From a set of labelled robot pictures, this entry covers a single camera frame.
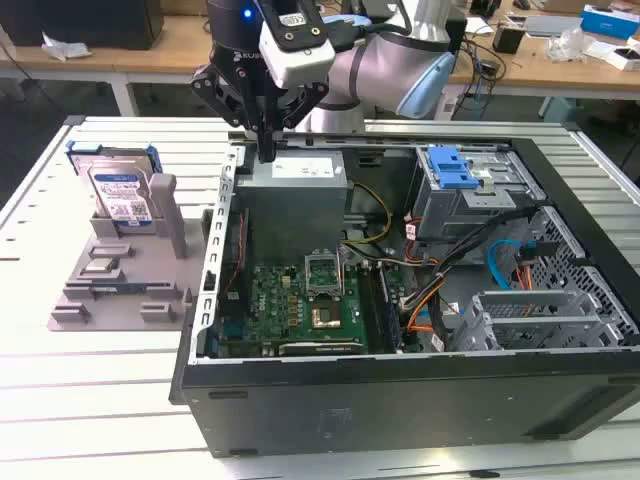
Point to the blue drive latch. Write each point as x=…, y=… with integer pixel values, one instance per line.
x=452, y=170

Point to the wooden desk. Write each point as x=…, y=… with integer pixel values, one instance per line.
x=175, y=55

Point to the clear plastic bag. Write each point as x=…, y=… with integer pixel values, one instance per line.
x=570, y=42

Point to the black desktop box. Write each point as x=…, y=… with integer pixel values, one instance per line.
x=457, y=35

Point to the grey power supply unit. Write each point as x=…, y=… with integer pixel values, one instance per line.
x=290, y=210

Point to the black RAM slot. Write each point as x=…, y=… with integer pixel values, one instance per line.
x=370, y=310

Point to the white open box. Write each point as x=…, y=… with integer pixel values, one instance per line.
x=622, y=57

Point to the small black box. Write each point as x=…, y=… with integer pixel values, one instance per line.
x=507, y=40

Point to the silver CPU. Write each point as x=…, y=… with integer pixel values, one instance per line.
x=102, y=266

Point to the metal drive cage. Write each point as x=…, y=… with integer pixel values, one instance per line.
x=450, y=210

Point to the silver disk bay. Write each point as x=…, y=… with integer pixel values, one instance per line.
x=540, y=325

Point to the black PC case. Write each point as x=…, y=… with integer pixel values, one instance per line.
x=400, y=400

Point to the pale green bin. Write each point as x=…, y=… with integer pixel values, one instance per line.
x=560, y=110

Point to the grey parts rack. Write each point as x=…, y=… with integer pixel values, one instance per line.
x=150, y=275

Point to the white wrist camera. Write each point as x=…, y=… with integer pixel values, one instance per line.
x=300, y=60

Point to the blue RAM stick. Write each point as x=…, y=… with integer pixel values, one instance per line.
x=120, y=288

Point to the green motherboard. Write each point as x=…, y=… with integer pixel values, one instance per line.
x=280, y=300

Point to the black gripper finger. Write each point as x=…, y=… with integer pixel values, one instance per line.
x=300, y=107
x=222, y=90

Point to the grey flat box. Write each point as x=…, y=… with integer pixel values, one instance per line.
x=552, y=25

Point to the blue cardboard box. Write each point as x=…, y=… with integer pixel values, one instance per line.
x=610, y=20

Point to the hard disk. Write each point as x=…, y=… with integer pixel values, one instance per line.
x=120, y=195

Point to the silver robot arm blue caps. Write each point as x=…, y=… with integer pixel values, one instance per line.
x=375, y=65

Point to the black graphics card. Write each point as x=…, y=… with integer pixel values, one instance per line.
x=320, y=348

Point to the CPU socket gold contacts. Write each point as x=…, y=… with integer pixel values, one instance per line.
x=326, y=318

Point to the crumpled white paper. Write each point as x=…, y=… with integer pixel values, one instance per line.
x=65, y=47

